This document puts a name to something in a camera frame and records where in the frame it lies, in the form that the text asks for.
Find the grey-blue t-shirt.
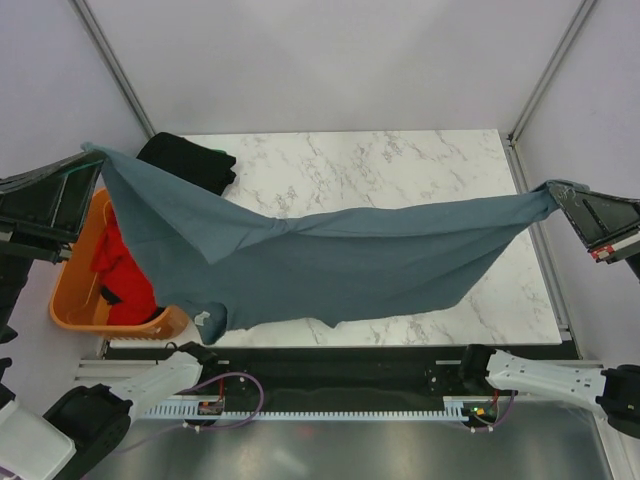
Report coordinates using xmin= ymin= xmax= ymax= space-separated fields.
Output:
xmin=102 ymin=149 xmax=569 ymax=341

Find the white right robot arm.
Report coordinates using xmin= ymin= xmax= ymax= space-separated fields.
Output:
xmin=457 ymin=181 xmax=639 ymax=438

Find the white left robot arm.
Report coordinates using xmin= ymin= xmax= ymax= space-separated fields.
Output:
xmin=1 ymin=150 xmax=220 ymax=479

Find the folded black t-shirt stack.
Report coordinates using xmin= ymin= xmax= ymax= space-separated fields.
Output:
xmin=136 ymin=132 xmax=236 ymax=195

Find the red t-shirt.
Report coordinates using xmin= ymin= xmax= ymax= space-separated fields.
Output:
xmin=91 ymin=203 xmax=163 ymax=327

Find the orange plastic basket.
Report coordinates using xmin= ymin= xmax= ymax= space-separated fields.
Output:
xmin=49 ymin=188 xmax=190 ymax=340

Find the black t-shirt in basket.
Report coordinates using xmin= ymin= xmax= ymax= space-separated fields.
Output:
xmin=100 ymin=285 xmax=122 ymax=306

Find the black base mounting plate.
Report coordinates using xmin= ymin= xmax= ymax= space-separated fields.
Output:
xmin=198 ymin=346 xmax=510 ymax=412

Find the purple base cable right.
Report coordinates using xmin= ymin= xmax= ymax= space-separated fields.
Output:
xmin=462 ymin=387 xmax=519 ymax=434

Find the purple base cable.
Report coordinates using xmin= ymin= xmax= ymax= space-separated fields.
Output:
xmin=462 ymin=387 xmax=519 ymax=434
xmin=119 ymin=369 xmax=265 ymax=454

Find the aluminium frame rail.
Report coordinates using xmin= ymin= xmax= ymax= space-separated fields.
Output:
xmin=74 ymin=357 xmax=619 ymax=401

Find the white slotted cable duct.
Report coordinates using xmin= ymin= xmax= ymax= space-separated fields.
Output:
xmin=142 ymin=397 xmax=468 ymax=422

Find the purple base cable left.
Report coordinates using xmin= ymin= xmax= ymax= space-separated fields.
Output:
xmin=119 ymin=369 xmax=265 ymax=454

